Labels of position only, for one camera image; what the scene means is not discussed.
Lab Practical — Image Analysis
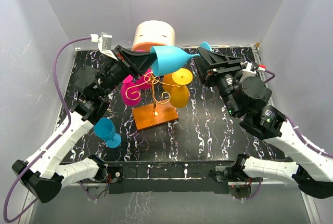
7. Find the blue wine glass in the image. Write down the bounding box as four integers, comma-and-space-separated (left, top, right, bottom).
94, 118, 121, 149
150, 45, 198, 77

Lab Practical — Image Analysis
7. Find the pink yellow cylinder box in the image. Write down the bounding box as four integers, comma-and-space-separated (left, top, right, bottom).
131, 20, 175, 51

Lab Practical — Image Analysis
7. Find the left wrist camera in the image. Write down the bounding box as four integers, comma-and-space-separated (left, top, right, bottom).
90, 32, 117, 60

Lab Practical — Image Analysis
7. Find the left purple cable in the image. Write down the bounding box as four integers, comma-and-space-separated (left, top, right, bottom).
4, 34, 92, 222

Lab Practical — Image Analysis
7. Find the blue wine glass front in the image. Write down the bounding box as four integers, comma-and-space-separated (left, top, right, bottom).
94, 118, 121, 149

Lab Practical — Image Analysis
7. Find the wooden rack base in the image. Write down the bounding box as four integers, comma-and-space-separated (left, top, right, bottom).
132, 101, 179, 131

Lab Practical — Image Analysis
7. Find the magenta wine glass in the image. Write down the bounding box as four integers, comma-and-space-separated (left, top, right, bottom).
120, 75, 142, 106
135, 68, 151, 89

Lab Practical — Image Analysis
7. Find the orange wine glass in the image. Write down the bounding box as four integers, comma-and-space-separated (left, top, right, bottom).
170, 68, 193, 108
162, 73, 180, 93

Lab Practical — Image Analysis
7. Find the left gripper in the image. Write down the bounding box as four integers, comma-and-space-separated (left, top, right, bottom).
98, 45, 159, 98

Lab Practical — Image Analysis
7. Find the purple cable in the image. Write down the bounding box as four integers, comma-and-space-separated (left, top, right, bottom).
264, 69, 333, 159
4, 34, 92, 222

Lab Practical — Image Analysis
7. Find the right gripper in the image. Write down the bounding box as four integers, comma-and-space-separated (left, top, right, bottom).
194, 49, 244, 117

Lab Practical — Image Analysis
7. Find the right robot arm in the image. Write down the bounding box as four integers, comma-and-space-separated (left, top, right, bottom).
194, 47, 332, 199

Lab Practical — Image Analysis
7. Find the orange wine glass front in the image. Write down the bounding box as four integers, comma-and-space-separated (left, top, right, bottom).
170, 68, 193, 108

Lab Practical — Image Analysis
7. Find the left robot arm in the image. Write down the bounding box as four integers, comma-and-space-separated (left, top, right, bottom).
12, 46, 157, 203

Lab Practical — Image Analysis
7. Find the gold wire glass rack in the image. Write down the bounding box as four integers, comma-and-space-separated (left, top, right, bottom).
124, 74, 183, 113

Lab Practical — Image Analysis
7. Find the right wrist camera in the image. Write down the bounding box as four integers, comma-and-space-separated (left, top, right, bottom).
241, 62, 266, 78

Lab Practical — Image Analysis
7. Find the black marble mat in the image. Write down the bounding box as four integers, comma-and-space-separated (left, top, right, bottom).
53, 47, 287, 162

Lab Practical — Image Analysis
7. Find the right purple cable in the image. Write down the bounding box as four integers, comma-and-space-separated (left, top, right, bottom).
264, 69, 333, 159

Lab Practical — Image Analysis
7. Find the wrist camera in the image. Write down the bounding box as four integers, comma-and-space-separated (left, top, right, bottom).
90, 32, 117, 60
241, 62, 266, 78

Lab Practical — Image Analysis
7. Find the aluminium frame rail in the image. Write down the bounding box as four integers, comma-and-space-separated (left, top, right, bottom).
18, 161, 321, 224

